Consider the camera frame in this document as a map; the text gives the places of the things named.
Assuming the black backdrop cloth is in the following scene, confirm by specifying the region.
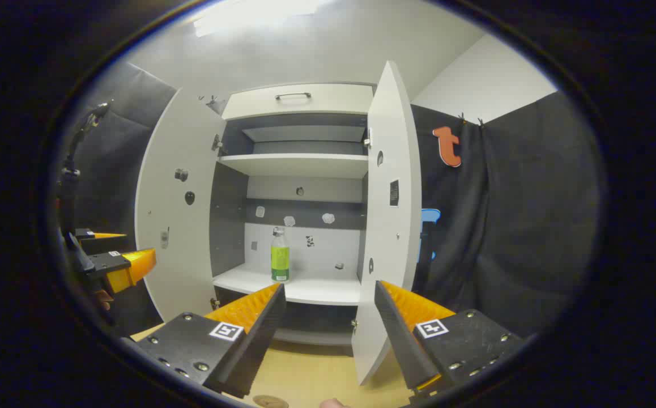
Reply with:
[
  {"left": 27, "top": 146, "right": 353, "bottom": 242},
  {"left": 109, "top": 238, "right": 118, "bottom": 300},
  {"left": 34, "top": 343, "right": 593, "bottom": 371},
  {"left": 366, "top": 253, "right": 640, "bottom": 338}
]
[{"left": 59, "top": 61, "right": 600, "bottom": 341}]

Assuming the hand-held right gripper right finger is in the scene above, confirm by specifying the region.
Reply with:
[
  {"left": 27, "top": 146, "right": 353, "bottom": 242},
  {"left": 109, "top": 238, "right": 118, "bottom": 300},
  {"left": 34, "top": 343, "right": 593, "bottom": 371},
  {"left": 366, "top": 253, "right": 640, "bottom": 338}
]
[{"left": 373, "top": 280, "right": 527, "bottom": 406}]

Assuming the white cabinet drawer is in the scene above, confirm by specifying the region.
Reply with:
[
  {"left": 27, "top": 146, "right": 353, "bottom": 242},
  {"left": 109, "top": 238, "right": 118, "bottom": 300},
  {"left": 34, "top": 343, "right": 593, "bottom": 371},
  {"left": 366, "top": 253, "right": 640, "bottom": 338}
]
[{"left": 221, "top": 83, "right": 374, "bottom": 121}]

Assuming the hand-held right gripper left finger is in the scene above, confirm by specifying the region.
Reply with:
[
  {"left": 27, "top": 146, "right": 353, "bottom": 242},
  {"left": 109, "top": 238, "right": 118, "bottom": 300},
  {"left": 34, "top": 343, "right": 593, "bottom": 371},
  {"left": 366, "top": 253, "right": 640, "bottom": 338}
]
[{"left": 121, "top": 282, "right": 287, "bottom": 400}]

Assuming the white cabinet door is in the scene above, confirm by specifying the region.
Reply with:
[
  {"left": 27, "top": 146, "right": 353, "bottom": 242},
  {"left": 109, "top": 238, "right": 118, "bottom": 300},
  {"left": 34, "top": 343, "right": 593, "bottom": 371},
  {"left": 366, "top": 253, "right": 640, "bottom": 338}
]
[
  {"left": 352, "top": 61, "right": 423, "bottom": 386},
  {"left": 134, "top": 86, "right": 228, "bottom": 322}
]

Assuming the green label plastic bottle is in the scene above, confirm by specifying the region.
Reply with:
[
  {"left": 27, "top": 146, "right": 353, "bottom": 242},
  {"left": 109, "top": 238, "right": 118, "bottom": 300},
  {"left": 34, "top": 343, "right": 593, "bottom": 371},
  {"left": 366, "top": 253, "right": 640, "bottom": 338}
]
[{"left": 270, "top": 227, "right": 291, "bottom": 282}]

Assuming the white cabinet shelf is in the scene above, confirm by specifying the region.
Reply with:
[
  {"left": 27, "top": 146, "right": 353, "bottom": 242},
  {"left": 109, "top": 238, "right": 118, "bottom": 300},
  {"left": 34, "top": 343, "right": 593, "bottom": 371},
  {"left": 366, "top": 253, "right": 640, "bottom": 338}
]
[
  {"left": 212, "top": 262, "right": 363, "bottom": 307},
  {"left": 218, "top": 153, "right": 369, "bottom": 180}
]

